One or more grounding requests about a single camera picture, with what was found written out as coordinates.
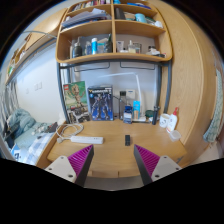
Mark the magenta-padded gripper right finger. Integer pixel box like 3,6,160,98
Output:
133,144,183,185

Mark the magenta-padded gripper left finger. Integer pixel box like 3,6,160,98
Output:
44,144,95,187

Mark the white power strip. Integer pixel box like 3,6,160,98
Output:
70,135,105,145

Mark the clear plastic container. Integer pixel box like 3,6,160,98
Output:
168,129,182,143

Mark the white mug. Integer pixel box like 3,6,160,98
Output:
159,113,171,129

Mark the white bottle with red cap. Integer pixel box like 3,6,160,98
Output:
166,106,180,134

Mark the black cylindrical flask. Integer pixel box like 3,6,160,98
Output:
151,105,161,126

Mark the small blue carton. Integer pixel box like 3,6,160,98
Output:
123,105,134,125

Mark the light blue packet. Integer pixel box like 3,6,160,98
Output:
132,100,142,121

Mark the green toy figure box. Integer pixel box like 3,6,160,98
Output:
62,80,92,124

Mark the blue robot model box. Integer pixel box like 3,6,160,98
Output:
87,84,114,122

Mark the bed with blue bedding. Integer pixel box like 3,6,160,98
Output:
0,108,59,166

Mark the white box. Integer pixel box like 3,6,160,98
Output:
125,89,136,101

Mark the white desk lamp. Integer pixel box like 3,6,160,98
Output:
96,72,148,123

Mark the hanging towel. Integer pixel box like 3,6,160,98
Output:
203,68,224,144

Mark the wooden shelf unit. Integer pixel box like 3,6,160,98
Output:
55,0,173,65

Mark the white power strip cable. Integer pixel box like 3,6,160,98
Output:
54,123,84,144

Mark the wooden bunk bed frame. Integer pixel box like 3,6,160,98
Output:
4,8,68,86

